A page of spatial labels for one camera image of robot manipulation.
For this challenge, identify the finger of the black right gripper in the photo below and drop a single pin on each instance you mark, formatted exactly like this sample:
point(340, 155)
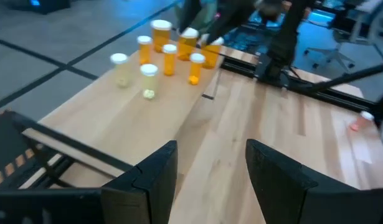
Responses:
point(192, 14)
point(234, 18)

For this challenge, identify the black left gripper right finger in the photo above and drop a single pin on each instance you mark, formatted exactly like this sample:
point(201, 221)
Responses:
point(281, 193)

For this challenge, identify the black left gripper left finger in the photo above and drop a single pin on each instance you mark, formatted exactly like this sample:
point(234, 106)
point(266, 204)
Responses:
point(147, 193)

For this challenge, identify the small orange pill bottle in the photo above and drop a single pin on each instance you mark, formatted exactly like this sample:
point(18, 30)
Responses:
point(169, 62)
point(195, 70)
point(144, 53)

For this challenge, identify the pale green pill bottle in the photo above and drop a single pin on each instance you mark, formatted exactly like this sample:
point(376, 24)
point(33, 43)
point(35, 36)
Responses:
point(119, 58)
point(149, 69)

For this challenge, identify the pink pill bottle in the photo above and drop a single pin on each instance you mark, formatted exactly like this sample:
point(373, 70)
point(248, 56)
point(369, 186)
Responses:
point(361, 123)

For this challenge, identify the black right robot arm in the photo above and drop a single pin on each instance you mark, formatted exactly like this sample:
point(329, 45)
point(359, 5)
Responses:
point(284, 46)

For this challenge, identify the office chair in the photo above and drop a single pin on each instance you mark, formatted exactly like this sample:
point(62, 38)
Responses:
point(332, 52)

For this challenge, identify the black machine with blue light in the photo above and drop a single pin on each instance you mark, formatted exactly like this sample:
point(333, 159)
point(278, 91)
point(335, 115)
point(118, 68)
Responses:
point(48, 6)

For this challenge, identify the black hazard-striped floor mat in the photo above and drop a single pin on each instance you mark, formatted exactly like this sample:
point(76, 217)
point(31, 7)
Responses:
point(1, 149)

